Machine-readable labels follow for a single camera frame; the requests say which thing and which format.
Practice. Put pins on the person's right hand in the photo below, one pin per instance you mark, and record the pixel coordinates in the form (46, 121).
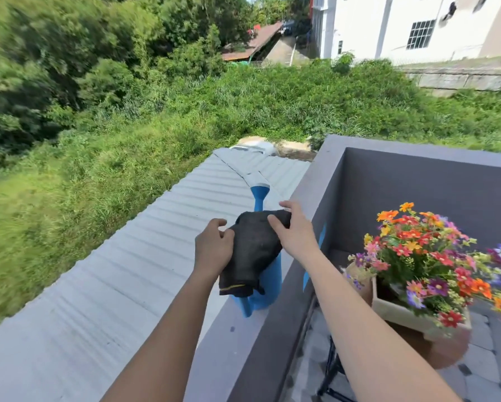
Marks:
(298, 234)

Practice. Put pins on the person's left hand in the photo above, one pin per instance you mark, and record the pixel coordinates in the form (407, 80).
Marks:
(210, 249)

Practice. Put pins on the dark grey yellow-trimmed cloth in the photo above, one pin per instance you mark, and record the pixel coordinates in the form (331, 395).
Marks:
(252, 251)

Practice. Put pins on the blue plastic watering can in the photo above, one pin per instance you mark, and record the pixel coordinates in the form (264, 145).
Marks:
(267, 288)

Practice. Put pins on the pale green flower pot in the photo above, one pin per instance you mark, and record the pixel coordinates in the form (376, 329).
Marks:
(397, 309)

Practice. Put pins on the colourful flowers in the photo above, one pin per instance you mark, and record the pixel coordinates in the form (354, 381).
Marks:
(435, 263)

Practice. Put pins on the person's left forearm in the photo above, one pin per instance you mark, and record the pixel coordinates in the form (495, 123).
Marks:
(162, 347)

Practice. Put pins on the person's right forearm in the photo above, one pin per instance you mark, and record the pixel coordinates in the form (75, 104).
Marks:
(372, 343)

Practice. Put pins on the blue tape patch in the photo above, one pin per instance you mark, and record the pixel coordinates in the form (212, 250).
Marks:
(306, 278)
(321, 238)

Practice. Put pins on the silver car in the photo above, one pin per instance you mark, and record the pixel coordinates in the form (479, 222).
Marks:
(256, 146)

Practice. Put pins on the grey corrugated roof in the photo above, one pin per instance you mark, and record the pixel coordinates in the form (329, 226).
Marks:
(108, 280)

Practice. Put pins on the grassy overgrown slope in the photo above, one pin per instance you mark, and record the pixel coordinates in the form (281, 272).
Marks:
(150, 133)

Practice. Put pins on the round wooden stool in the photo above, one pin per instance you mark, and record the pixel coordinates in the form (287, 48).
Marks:
(439, 347)

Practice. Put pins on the long red-roofed shed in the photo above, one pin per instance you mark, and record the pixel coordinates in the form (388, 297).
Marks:
(254, 41)

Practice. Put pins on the green trees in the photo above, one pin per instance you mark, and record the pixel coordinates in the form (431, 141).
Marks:
(108, 58)

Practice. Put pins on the tall white building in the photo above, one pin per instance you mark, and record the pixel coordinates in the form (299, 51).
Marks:
(380, 29)

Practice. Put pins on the concrete retaining wall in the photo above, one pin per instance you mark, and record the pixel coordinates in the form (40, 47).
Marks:
(455, 79)

